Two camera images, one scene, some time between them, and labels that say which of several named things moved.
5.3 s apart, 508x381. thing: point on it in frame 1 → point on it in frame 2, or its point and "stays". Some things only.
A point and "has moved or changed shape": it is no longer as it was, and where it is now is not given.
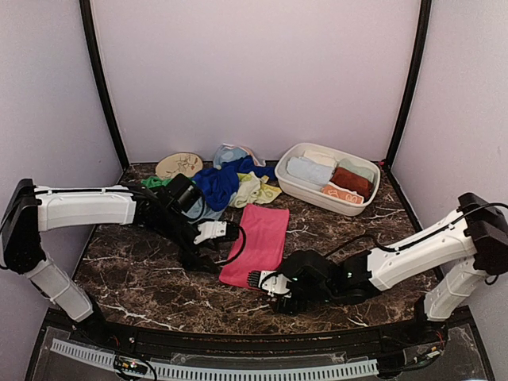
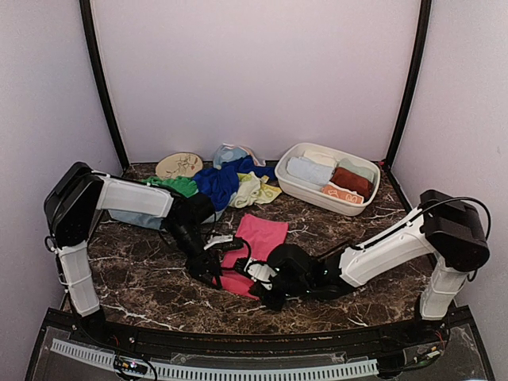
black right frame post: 421,41 stays
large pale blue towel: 309,171 stays
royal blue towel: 221,184 stays
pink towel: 266,232 has moved or changed shape
